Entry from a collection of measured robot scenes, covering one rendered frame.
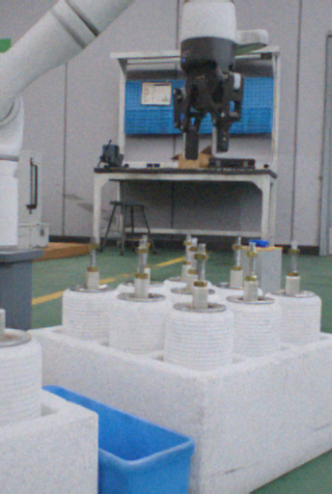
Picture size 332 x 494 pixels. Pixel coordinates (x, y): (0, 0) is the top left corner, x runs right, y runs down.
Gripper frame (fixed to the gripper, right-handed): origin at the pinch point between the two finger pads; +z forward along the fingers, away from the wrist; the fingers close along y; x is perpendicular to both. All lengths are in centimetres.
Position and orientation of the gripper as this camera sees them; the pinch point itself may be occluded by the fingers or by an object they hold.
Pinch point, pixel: (205, 149)
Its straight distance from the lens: 84.1
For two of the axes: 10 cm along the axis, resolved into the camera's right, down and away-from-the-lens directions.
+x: 8.5, -0.1, 5.2
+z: -0.3, 10.0, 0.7
